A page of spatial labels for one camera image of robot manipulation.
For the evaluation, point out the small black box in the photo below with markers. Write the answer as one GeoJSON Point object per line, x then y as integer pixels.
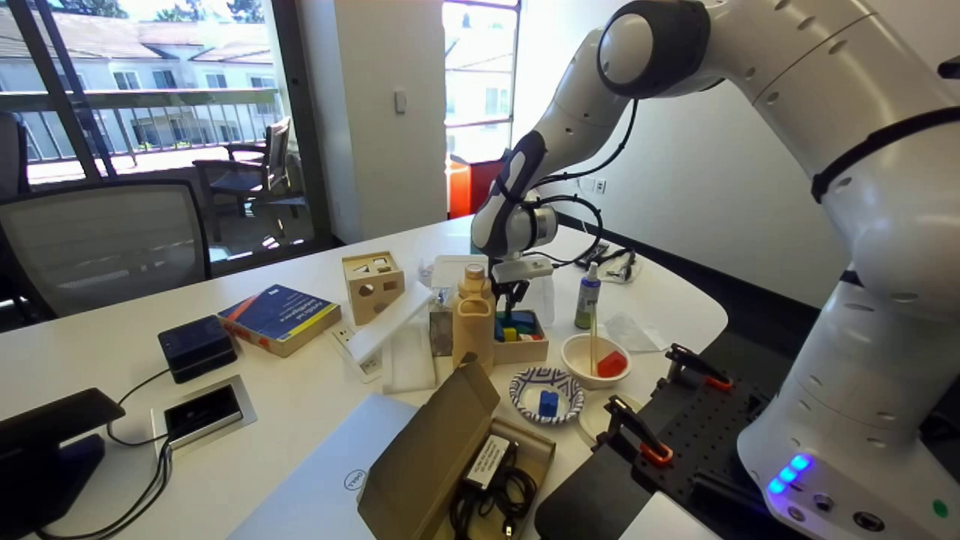
{"type": "Point", "coordinates": [196, 345]}

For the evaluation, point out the red bin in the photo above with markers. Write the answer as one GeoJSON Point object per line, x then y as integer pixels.
{"type": "Point", "coordinates": [480, 187]}

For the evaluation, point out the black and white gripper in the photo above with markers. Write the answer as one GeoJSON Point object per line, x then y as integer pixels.
{"type": "Point", "coordinates": [518, 270]}

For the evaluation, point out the wooden block tray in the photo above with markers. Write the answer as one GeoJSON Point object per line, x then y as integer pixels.
{"type": "Point", "coordinates": [519, 348]}

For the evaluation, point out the large blue tray block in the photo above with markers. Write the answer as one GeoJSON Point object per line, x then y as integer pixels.
{"type": "Point", "coordinates": [529, 322]}

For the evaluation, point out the open cardboard box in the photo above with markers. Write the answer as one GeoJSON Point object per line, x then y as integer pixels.
{"type": "Point", "coordinates": [423, 459]}

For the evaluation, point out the clear plastic bag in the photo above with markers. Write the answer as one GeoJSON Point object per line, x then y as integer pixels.
{"type": "Point", "coordinates": [631, 335]}

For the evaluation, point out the blue spray bottle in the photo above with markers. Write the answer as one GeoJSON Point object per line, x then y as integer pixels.
{"type": "Point", "coordinates": [589, 300]}

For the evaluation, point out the black white power adapter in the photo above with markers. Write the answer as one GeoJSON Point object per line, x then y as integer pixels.
{"type": "Point", "coordinates": [487, 459]}

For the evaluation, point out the yellow bottle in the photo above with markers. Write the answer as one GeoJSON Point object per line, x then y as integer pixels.
{"type": "Point", "coordinates": [473, 325]}

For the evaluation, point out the blue patterned plate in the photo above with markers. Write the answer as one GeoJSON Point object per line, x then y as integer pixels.
{"type": "Point", "coordinates": [529, 401]}

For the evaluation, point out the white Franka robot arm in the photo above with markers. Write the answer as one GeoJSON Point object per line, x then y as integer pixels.
{"type": "Point", "coordinates": [871, 249]}

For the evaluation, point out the black orange clamp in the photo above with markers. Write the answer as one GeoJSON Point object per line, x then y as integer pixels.
{"type": "Point", "coordinates": [700, 367]}
{"type": "Point", "coordinates": [640, 431]}

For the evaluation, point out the table power outlet panel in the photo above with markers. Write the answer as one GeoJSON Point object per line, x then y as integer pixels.
{"type": "Point", "coordinates": [203, 411]}

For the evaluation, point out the red block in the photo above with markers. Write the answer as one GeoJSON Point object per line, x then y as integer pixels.
{"type": "Point", "coordinates": [611, 364]}

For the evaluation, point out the small clear jar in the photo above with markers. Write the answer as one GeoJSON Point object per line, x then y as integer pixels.
{"type": "Point", "coordinates": [443, 330]}

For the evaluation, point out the balcony railing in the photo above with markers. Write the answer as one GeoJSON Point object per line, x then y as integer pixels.
{"type": "Point", "coordinates": [152, 125]}

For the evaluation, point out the wooden shape sorter cube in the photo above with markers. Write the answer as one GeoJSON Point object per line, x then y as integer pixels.
{"type": "Point", "coordinates": [374, 288]}

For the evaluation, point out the blue book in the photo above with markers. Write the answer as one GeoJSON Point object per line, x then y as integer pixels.
{"type": "Point", "coordinates": [281, 315]}

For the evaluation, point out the white bowl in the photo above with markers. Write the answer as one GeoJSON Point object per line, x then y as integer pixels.
{"type": "Point", "coordinates": [586, 364]}

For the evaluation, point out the black tablet on stand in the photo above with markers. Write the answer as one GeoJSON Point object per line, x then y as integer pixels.
{"type": "Point", "coordinates": [46, 452]}

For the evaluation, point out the black glasses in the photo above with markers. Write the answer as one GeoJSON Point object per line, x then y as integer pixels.
{"type": "Point", "coordinates": [620, 264]}

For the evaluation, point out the dark patio chair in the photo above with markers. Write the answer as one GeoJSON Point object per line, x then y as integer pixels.
{"type": "Point", "coordinates": [255, 182]}

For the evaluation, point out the white light switch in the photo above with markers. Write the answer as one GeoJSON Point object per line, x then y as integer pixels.
{"type": "Point", "coordinates": [399, 101]}

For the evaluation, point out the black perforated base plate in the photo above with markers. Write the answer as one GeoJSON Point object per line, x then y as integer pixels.
{"type": "Point", "coordinates": [700, 431]}

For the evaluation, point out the grey mesh office chair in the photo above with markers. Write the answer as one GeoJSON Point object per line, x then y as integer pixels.
{"type": "Point", "coordinates": [100, 244]}

